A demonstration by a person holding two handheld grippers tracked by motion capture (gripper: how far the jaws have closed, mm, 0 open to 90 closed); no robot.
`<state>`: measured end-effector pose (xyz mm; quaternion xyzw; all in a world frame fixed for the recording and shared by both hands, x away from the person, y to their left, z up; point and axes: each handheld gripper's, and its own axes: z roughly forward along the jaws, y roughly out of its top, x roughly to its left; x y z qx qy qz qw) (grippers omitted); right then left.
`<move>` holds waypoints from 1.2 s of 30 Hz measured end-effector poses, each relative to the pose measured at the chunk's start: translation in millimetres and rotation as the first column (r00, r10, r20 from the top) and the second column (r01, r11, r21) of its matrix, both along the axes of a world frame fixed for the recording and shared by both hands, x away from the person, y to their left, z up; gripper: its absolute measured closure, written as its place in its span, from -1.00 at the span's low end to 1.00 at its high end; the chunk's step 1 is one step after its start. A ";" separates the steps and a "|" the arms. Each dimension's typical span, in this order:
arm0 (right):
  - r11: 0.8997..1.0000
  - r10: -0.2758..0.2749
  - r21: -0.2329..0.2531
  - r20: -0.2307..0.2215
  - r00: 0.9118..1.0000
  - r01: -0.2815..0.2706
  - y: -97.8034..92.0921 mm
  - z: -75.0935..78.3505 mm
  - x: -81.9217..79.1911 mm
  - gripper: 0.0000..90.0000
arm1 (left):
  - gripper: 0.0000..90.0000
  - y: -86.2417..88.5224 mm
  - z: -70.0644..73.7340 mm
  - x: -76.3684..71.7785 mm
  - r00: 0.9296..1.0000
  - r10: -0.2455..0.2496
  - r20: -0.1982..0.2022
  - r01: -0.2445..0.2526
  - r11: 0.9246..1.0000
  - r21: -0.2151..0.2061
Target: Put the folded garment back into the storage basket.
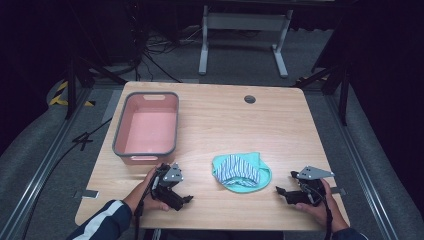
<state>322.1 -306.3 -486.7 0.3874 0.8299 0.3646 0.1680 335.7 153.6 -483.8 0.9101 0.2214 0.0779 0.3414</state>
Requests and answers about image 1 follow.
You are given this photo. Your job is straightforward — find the black metal stand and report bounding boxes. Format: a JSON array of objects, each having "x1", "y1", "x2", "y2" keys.
[
  {"x1": 64, "y1": 0, "x2": 128, "y2": 120},
  {"x1": 292, "y1": 0, "x2": 355, "y2": 127}
]

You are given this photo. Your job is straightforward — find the person's left hand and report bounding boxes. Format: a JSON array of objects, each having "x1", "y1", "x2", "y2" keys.
[{"x1": 122, "y1": 166, "x2": 171, "y2": 215}]

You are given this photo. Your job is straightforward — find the yellow and black floor tape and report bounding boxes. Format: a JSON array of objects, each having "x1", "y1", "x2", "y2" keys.
[{"x1": 48, "y1": 79, "x2": 96, "y2": 108}]

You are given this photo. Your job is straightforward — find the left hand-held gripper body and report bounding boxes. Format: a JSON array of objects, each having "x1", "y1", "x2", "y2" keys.
[{"x1": 150, "y1": 162, "x2": 185, "y2": 212}]

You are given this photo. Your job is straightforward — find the tangle of black cables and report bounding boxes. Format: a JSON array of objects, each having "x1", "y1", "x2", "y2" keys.
[{"x1": 134, "y1": 24, "x2": 204, "y2": 84}]

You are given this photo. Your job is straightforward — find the white metal table frame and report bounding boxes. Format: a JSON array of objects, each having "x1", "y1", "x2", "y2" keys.
[{"x1": 197, "y1": 4, "x2": 295, "y2": 80}]

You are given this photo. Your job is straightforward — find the black floor cable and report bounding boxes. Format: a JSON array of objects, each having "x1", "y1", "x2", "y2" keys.
[{"x1": 19, "y1": 116, "x2": 114, "y2": 240}]

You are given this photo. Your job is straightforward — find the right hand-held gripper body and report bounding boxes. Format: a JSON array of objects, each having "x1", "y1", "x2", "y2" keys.
[{"x1": 284, "y1": 165, "x2": 336, "y2": 206}]

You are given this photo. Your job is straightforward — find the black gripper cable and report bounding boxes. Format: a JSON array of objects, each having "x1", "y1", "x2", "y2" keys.
[
  {"x1": 133, "y1": 168, "x2": 163, "y2": 240},
  {"x1": 308, "y1": 184, "x2": 334, "y2": 240}
]

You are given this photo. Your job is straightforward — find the teal and striped cloth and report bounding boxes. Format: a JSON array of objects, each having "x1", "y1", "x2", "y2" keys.
[{"x1": 211, "y1": 151, "x2": 273, "y2": 194}]

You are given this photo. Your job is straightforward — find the person's right hand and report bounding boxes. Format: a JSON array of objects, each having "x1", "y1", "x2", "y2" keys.
[{"x1": 294, "y1": 178, "x2": 350, "y2": 233}]

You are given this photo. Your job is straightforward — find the pink basin with grey rim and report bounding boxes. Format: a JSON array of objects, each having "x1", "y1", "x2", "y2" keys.
[{"x1": 112, "y1": 91, "x2": 180, "y2": 166}]

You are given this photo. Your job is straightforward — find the grey tape patch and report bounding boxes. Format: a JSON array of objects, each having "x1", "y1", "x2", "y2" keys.
[{"x1": 73, "y1": 189, "x2": 100, "y2": 200}]

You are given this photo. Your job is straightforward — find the aluminium floor rail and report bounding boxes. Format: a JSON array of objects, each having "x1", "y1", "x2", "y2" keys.
[
  {"x1": 0, "y1": 87, "x2": 95, "y2": 240},
  {"x1": 324, "y1": 94, "x2": 401, "y2": 240}
]

